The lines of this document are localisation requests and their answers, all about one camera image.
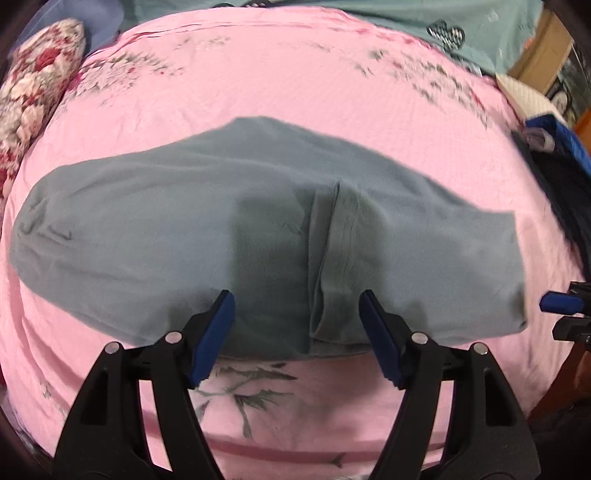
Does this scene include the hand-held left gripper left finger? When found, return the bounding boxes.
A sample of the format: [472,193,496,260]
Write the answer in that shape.
[54,290,236,480]

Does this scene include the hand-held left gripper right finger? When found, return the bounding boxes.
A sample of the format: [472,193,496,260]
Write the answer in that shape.
[359,290,541,480]

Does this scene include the teal printed blanket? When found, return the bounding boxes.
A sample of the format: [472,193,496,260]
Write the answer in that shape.
[124,0,546,80]

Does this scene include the red floral pillow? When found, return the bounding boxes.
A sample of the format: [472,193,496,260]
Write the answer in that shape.
[0,18,88,208]

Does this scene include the blue plastic box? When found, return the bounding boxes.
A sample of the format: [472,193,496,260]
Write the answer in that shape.
[526,113,591,178]

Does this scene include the cardboard box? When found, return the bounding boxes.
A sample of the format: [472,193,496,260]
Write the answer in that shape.
[507,8,575,95]

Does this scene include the grey pants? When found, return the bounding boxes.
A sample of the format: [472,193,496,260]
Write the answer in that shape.
[9,116,530,361]

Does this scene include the white quilted pillow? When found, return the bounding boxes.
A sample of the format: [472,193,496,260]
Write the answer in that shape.
[496,73,561,117]

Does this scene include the blue cloth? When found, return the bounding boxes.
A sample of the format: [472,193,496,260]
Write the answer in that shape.
[83,0,126,47]

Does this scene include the pink floral bed sheet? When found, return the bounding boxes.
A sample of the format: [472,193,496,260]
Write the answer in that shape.
[0,9,587,480]

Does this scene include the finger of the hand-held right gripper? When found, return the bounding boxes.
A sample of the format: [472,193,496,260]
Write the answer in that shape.
[539,281,591,315]
[553,316,591,343]

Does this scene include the wooden bed frame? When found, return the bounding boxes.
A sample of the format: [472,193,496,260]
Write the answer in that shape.
[529,340,591,418]

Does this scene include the dark cloth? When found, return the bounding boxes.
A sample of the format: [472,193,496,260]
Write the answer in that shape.
[510,129,591,264]

